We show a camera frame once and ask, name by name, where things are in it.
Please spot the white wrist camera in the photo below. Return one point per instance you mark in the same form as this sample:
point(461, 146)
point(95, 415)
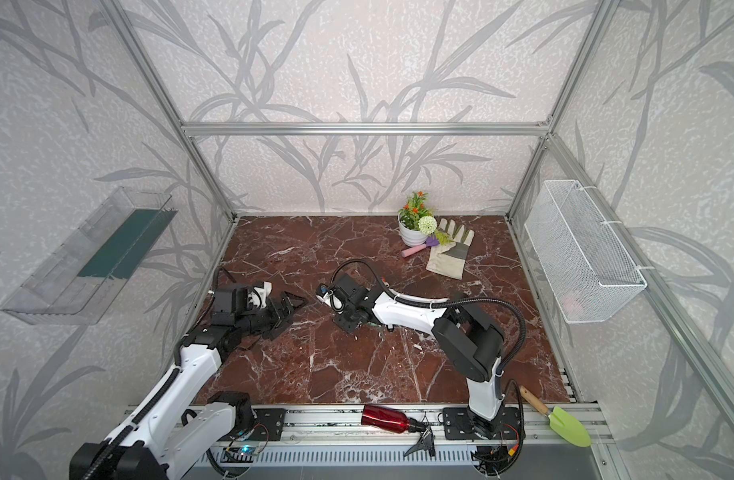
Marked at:
point(325, 294)
point(258, 296)

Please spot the green garden trowel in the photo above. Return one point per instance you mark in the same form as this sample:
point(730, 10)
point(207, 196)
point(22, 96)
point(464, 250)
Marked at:
point(560, 422)

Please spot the white flower pot with plant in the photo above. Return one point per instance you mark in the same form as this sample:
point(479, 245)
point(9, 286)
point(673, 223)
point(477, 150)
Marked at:
point(416, 222)

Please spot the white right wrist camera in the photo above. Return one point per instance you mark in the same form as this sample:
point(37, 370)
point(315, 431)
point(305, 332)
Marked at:
point(325, 294)

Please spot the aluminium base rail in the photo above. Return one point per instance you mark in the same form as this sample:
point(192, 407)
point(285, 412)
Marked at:
point(332, 435)

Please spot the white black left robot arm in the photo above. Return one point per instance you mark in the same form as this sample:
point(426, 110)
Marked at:
point(150, 443)

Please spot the white wire mesh basket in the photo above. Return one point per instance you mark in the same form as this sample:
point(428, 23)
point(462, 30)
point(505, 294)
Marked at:
point(590, 273)

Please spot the red spray bottle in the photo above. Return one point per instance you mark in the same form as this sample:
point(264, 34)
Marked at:
point(391, 420)

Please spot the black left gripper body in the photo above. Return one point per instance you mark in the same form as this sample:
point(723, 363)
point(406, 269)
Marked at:
point(277, 312)

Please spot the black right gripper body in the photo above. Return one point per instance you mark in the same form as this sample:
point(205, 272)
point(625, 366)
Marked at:
point(340, 294)

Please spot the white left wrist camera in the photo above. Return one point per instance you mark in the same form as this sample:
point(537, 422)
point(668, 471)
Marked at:
point(258, 296)

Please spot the clear plastic wall shelf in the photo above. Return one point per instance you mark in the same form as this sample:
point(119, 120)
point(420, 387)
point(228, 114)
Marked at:
point(78, 282)

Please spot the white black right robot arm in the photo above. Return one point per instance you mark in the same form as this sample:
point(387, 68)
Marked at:
point(463, 330)

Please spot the beige grey garden glove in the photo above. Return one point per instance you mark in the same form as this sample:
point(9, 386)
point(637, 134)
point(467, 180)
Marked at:
point(449, 259)

